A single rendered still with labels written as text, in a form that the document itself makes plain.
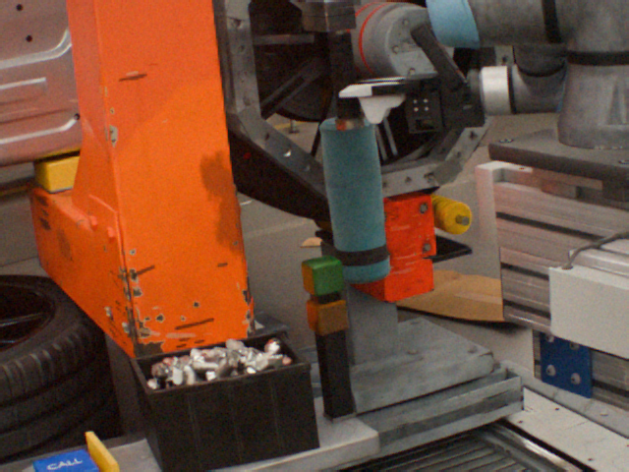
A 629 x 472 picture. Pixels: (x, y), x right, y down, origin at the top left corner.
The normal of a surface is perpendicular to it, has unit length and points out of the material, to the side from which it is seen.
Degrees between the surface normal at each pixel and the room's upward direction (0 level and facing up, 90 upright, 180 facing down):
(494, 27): 123
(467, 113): 89
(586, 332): 90
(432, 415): 90
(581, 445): 0
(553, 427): 0
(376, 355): 90
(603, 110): 73
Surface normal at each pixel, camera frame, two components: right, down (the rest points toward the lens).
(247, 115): 0.41, 0.18
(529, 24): -0.15, 0.75
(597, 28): -0.54, 0.27
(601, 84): -0.53, -0.04
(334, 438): -0.11, -0.96
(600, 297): -0.85, 0.22
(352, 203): -0.13, 0.29
